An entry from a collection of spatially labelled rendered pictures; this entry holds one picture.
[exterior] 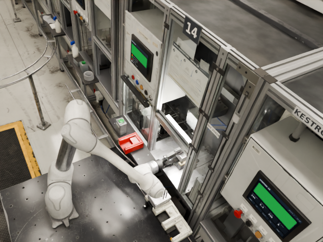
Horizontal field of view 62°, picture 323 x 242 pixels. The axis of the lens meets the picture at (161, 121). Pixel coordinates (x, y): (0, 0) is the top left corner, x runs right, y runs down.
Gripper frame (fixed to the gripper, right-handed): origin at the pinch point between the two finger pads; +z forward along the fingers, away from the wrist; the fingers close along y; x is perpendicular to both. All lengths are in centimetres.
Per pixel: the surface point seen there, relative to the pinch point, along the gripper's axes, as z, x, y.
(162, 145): -1.5, 19.6, -9.4
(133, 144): -23.6, 26.3, -3.9
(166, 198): -24.4, -21.5, -7.6
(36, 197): -98, 35, -32
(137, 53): -17, 41, 65
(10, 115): -98, 203, -100
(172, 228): -29, -38, -17
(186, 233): -25, -46, -12
